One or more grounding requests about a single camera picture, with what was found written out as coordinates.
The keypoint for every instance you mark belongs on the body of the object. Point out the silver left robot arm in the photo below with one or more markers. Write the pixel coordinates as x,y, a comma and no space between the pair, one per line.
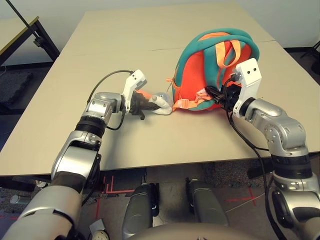
72,162

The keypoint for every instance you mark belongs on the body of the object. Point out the teal and orange backpack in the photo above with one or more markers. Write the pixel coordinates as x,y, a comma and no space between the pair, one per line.
197,72

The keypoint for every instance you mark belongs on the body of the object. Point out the clear plastic bottle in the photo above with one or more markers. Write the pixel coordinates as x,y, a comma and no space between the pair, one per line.
18,199

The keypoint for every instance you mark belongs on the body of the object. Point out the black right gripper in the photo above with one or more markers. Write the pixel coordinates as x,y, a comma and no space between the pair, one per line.
231,97

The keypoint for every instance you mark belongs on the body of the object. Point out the grey robot right leg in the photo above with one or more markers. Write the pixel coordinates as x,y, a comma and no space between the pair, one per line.
207,205

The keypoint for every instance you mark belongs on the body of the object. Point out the black tripod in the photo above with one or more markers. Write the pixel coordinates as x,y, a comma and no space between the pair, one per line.
313,55

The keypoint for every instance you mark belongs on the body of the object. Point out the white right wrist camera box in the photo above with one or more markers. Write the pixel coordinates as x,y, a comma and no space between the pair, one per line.
250,73

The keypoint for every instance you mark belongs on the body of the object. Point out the beige black-framed side table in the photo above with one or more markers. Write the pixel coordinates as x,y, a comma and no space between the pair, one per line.
12,31

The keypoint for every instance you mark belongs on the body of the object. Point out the black foam floor mat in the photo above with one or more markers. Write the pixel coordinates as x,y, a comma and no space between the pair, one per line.
12,87

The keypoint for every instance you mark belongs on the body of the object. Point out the thin black pole with clamp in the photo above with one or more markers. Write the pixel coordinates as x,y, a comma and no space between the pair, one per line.
22,20

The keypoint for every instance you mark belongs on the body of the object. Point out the grey robot leg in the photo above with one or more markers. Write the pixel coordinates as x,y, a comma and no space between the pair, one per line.
207,205
140,207

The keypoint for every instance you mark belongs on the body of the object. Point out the grey robot left leg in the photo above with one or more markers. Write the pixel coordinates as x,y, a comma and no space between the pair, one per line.
140,207

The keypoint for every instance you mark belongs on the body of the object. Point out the white perforated clog shoe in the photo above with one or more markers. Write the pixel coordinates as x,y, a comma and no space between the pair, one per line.
98,232

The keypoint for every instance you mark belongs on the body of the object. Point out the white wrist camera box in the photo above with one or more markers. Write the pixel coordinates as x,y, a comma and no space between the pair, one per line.
132,82
250,73

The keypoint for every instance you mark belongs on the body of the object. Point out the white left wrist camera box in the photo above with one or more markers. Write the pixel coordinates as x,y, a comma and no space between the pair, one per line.
132,82

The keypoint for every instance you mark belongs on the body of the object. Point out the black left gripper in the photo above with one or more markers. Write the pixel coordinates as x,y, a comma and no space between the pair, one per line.
138,106

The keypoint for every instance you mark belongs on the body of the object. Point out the grey white plush toy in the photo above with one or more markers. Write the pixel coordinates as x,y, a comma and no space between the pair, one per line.
163,103

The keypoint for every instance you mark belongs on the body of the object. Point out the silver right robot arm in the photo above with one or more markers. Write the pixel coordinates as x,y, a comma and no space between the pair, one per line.
285,130

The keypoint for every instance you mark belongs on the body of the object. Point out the black table foot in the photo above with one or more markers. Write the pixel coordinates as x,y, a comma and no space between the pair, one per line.
260,171
17,183

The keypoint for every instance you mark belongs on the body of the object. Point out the grey robot torso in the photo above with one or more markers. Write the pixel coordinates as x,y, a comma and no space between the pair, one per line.
190,232

